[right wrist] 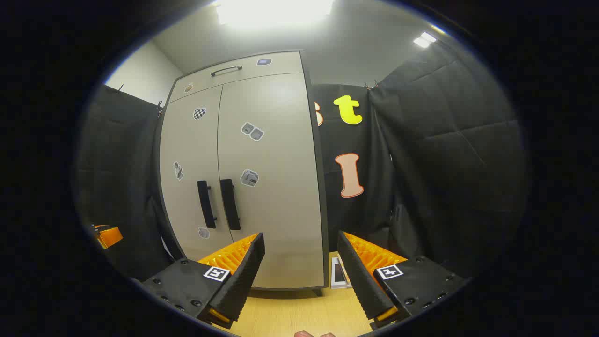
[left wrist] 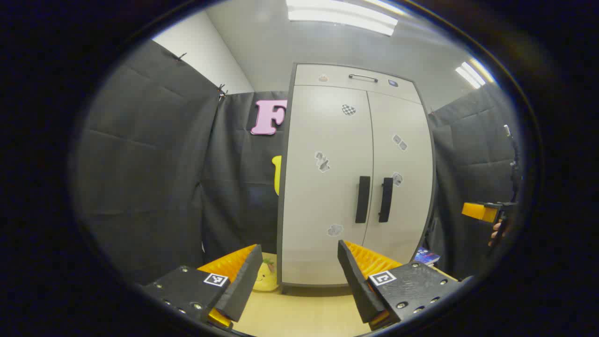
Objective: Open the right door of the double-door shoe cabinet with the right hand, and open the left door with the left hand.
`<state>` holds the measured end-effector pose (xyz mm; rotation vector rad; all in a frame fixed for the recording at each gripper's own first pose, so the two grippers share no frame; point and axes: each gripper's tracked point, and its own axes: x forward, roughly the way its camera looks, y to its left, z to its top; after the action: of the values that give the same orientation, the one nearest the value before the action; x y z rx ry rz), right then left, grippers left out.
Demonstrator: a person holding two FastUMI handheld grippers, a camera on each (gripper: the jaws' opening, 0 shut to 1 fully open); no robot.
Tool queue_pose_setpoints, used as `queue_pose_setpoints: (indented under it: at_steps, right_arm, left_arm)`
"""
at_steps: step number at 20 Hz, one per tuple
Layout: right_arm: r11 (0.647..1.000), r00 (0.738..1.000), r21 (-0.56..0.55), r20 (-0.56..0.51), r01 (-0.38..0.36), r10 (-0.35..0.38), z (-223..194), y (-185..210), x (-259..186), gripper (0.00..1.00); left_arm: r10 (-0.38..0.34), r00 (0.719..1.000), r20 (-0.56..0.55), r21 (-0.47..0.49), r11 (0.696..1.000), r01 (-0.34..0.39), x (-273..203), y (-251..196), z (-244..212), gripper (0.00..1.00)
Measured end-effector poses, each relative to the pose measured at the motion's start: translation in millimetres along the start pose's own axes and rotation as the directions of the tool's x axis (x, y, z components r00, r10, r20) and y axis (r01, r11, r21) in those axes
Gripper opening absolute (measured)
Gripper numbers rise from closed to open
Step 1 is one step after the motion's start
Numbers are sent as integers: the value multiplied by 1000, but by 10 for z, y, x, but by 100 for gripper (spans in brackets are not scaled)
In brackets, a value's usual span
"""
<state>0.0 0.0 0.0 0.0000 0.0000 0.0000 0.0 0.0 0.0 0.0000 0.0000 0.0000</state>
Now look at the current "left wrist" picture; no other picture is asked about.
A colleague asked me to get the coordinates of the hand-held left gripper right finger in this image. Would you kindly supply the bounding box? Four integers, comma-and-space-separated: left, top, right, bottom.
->
337, 240, 463, 331

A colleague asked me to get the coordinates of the long ceiling light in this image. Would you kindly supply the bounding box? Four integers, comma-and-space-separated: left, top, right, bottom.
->
286, 0, 399, 37

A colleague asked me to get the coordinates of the yellow plush toy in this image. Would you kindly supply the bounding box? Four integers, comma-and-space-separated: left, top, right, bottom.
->
253, 258, 279, 292

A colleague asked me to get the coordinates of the blue book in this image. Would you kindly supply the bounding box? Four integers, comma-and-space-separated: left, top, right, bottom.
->
414, 247, 441, 266

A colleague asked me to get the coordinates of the small ceiling light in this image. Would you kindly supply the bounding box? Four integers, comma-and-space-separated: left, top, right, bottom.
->
455, 61, 487, 89

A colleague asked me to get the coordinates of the black backdrop cloth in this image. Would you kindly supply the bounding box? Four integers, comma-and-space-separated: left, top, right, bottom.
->
75, 40, 520, 286

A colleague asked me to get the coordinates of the grey double-door shoe cabinet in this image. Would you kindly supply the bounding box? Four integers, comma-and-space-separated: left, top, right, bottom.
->
276, 62, 437, 293

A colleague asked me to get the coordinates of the dark upright stand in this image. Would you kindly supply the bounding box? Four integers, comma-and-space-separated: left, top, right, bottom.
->
504, 124, 523, 202

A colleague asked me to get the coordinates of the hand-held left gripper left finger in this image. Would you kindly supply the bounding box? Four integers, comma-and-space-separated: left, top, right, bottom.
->
140, 244, 263, 330

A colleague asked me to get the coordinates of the black door handle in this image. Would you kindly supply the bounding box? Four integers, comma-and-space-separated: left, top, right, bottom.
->
355, 176, 371, 224
378, 177, 394, 223

